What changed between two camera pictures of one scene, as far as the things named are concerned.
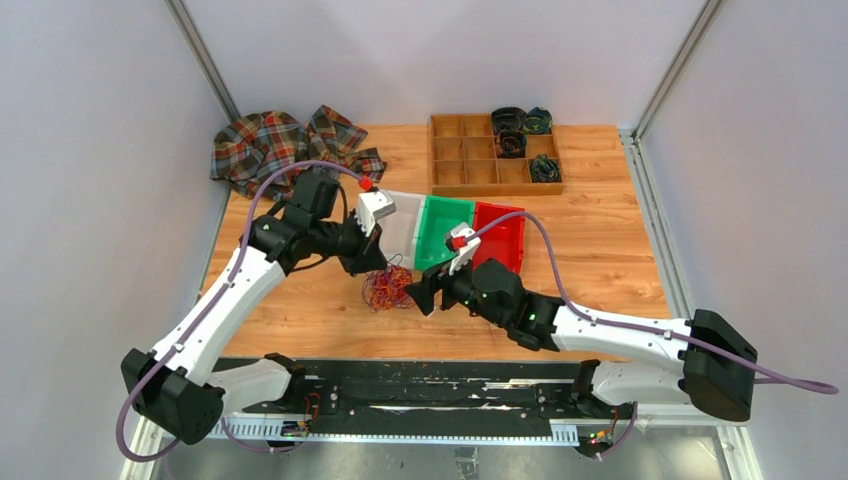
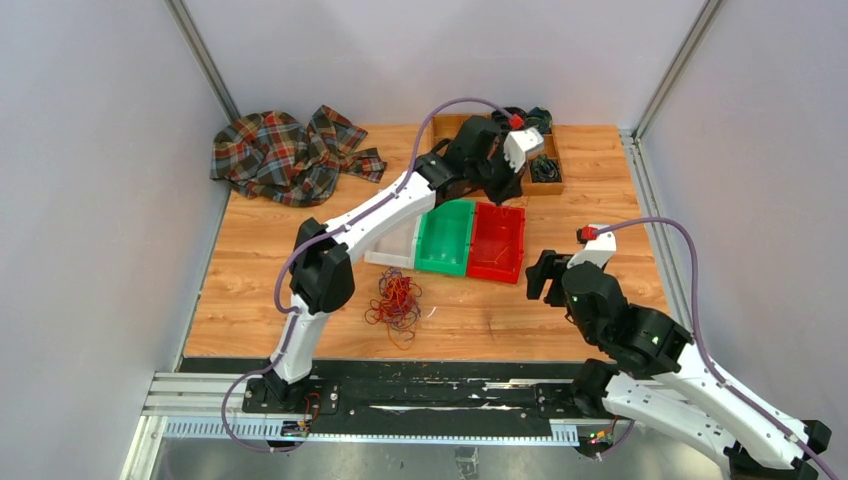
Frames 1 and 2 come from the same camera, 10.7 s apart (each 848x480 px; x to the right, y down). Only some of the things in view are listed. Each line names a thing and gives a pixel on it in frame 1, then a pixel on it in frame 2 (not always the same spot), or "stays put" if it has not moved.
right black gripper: (436, 278) → (548, 265)
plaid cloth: (247, 149) stays put
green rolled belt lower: (545, 169) stays put
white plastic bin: (399, 228) stays put
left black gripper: (368, 256) → (513, 186)
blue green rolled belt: (538, 121) stays put
